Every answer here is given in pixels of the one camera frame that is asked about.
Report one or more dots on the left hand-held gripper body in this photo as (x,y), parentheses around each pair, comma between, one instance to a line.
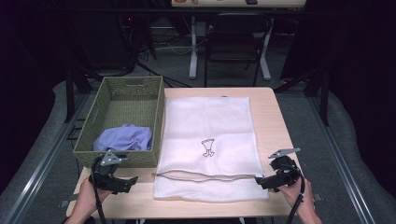
(104,174)

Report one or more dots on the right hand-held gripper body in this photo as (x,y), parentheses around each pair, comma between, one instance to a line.
(288,171)

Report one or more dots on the lavender cloth garment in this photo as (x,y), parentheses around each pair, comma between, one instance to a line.
(124,138)

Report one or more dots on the green woven basket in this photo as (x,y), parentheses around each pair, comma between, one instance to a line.
(124,112)

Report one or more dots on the white mesh laundry bag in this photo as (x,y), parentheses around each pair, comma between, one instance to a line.
(205,121)

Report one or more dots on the person's left hand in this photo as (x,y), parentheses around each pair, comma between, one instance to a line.
(87,197)

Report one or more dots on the person's right hand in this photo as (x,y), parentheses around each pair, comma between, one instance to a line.
(302,197)

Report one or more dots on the black metal stand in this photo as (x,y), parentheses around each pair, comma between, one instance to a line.
(324,96)
(70,93)

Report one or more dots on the black folding chair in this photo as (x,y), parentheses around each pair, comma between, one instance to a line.
(232,46)

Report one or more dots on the white desk with legs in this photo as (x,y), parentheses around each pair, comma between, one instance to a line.
(193,46)

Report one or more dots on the dark object on desk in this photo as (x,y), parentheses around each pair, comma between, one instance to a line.
(251,2)

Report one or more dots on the grey metal floor rail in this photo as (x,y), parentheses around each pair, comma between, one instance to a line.
(342,168)
(40,168)

